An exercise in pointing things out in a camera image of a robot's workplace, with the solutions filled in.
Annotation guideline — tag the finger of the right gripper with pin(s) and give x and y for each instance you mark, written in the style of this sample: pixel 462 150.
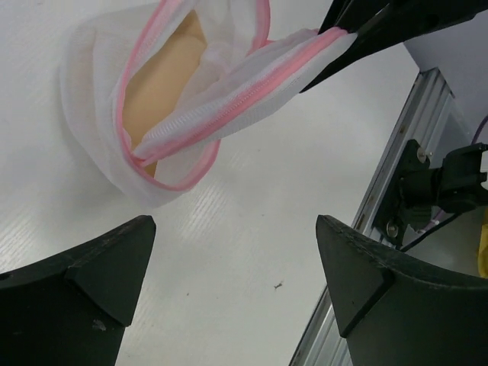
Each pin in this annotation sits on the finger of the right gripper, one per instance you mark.
pixel 353 15
pixel 410 24

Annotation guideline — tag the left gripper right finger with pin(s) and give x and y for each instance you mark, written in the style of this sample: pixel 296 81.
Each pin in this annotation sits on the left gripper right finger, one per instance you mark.
pixel 394 309

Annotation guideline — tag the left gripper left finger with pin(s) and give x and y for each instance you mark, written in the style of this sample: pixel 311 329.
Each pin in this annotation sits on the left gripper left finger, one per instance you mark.
pixel 73 307

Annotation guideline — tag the white mesh laundry bag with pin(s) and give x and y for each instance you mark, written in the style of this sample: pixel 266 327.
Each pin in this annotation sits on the white mesh laundry bag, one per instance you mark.
pixel 242 78

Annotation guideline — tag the yellow object below table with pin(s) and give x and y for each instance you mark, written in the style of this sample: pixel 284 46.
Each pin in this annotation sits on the yellow object below table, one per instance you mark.
pixel 482 260

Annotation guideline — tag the aluminium rail frame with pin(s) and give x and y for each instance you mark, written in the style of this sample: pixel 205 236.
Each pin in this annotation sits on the aluminium rail frame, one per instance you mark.
pixel 429 126

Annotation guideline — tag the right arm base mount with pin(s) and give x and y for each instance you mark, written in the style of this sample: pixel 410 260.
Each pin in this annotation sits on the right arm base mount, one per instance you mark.
pixel 458 186

